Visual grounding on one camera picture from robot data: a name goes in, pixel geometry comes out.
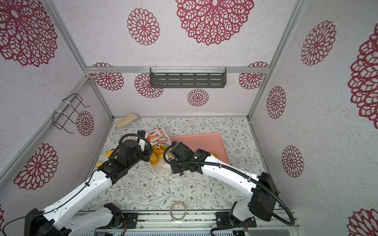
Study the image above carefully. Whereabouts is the white paper gift bag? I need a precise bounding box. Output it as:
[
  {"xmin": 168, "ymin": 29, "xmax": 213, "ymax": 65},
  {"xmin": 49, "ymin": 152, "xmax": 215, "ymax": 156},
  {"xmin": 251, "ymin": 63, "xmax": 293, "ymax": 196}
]
[{"xmin": 145, "ymin": 127, "xmax": 178, "ymax": 181}]

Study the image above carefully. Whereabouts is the round fake bread roll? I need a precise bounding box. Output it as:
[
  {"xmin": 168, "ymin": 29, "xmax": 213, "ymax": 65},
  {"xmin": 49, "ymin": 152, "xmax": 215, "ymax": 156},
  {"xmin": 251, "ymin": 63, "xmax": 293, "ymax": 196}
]
[{"xmin": 210, "ymin": 151, "xmax": 219, "ymax": 159}]

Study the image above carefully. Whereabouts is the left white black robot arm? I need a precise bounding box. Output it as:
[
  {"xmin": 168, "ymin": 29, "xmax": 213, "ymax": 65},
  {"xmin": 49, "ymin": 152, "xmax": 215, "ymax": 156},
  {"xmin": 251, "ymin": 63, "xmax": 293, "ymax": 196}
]
[{"xmin": 24, "ymin": 137, "xmax": 153, "ymax": 236}]

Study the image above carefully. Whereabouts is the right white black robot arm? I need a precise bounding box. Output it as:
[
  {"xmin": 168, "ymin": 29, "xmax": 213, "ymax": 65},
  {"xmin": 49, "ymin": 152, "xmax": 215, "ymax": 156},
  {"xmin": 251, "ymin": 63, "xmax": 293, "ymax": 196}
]
[{"xmin": 167, "ymin": 142, "xmax": 279, "ymax": 222}]

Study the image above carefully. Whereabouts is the fake bread in bag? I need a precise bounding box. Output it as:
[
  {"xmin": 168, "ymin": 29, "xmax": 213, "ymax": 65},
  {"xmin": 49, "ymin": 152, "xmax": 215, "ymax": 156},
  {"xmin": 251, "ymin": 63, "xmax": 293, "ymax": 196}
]
[{"xmin": 150, "ymin": 144, "xmax": 167, "ymax": 165}]

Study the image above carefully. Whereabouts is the pink plastic tray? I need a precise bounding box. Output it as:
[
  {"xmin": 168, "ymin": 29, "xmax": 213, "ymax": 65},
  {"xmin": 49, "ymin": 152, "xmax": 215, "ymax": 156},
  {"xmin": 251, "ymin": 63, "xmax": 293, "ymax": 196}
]
[{"xmin": 171, "ymin": 133, "xmax": 229, "ymax": 164}]

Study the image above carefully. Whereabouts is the clear tape roll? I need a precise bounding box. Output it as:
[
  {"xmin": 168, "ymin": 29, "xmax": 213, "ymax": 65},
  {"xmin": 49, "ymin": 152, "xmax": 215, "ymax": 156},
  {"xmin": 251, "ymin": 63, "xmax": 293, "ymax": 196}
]
[{"xmin": 169, "ymin": 201, "xmax": 188, "ymax": 222}]

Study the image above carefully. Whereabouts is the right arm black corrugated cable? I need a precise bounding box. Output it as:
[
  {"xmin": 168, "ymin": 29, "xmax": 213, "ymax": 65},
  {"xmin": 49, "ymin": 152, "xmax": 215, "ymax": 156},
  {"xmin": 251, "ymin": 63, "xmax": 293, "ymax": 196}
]
[{"xmin": 162, "ymin": 144, "xmax": 296, "ymax": 227}]

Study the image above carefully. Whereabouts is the grey slotted wall shelf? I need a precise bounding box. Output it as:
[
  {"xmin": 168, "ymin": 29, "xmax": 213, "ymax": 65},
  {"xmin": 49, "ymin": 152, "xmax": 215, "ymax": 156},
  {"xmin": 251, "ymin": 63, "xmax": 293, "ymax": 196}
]
[{"xmin": 149, "ymin": 67, "xmax": 227, "ymax": 89}]

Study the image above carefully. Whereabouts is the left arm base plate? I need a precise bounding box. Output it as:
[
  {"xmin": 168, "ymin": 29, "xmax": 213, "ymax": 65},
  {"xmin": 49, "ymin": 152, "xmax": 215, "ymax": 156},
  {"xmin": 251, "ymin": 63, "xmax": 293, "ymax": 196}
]
[{"xmin": 98, "ymin": 212, "xmax": 139, "ymax": 230}]

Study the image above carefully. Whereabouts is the black wire wall rack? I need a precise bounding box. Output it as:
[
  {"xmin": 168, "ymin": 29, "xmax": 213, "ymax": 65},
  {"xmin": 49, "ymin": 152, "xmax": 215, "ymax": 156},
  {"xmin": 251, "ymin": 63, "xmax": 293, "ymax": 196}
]
[{"xmin": 52, "ymin": 93, "xmax": 90, "ymax": 134}]

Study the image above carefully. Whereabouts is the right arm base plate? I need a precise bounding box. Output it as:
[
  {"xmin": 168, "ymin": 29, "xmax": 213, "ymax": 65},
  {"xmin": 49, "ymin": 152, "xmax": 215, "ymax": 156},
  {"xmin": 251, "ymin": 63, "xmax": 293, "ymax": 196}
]
[{"xmin": 215, "ymin": 211, "xmax": 257, "ymax": 228}]

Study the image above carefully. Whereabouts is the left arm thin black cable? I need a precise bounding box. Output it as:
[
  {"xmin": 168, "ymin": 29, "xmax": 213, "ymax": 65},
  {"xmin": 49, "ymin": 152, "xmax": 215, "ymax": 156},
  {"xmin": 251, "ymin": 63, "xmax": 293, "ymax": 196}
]
[{"xmin": 1, "ymin": 169, "xmax": 98, "ymax": 236}]

